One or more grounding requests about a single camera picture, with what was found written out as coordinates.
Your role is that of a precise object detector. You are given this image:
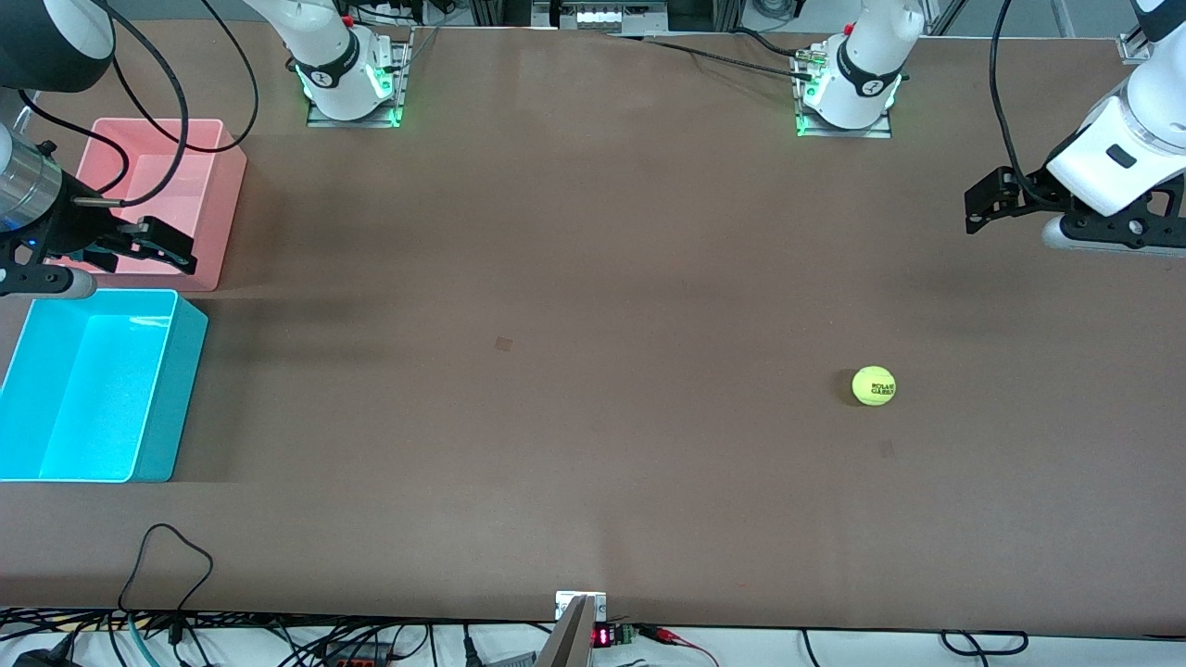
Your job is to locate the thin black looped cable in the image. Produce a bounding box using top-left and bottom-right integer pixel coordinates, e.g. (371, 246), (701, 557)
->
(118, 523), (215, 642)

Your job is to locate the black power adapter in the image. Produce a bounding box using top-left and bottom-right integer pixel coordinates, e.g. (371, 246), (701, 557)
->
(11, 639), (73, 667)

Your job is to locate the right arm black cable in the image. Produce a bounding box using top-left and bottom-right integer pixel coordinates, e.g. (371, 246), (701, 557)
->
(17, 0), (260, 207)

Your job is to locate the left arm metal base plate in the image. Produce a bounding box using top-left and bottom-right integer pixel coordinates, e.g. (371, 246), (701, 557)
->
(794, 46), (893, 140)

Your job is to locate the black coiled cable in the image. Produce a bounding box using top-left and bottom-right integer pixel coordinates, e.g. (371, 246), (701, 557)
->
(940, 630), (1029, 655)

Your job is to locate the red clip lead wire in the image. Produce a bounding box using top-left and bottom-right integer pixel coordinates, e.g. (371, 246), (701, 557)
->
(637, 625), (719, 667)

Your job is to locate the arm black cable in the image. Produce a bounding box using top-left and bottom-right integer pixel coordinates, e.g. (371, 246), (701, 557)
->
(17, 0), (260, 207)
(990, 0), (1066, 207)

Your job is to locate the aluminium frame with lit device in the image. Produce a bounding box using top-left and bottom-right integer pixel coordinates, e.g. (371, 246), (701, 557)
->
(468, 0), (747, 34)

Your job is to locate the thick black table cable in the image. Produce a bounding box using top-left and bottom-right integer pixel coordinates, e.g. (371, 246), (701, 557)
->
(730, 28), (805, 58)
(593, 31), (821, 82)

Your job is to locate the yellow tennis ball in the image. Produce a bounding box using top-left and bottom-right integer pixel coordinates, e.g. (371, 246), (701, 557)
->
(852, 365), (898, 408)

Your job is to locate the pink plastic bin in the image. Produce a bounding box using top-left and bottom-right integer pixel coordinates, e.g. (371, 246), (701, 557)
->
(46, 118), (248, 293)

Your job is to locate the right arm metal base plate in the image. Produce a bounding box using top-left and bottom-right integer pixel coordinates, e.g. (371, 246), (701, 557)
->
(306, 42), (410, 129)

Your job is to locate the grey front camera bracket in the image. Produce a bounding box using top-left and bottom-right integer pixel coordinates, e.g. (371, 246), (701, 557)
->
(537, 591), (609, 667)

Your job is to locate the blue plastic bin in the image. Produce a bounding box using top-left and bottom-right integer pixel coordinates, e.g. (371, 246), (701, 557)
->
(0, 288), (209, 484)

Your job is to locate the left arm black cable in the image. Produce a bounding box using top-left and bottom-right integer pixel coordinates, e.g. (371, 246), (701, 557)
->
(990, 0), (1066, 207)

